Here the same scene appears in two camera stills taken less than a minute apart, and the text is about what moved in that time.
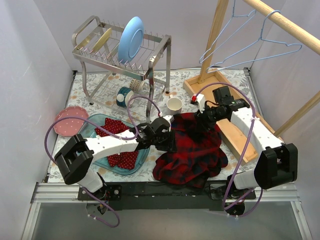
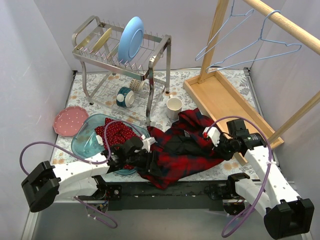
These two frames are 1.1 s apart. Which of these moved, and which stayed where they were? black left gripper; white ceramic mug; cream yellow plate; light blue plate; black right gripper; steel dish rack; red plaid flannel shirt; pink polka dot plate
Moved: black left gripper; black right gripper; red plaid flannel shirt
Stayed: white ceramic mug; cream yellow plate; steel dish rack; pink polka dot plate; light blue plate
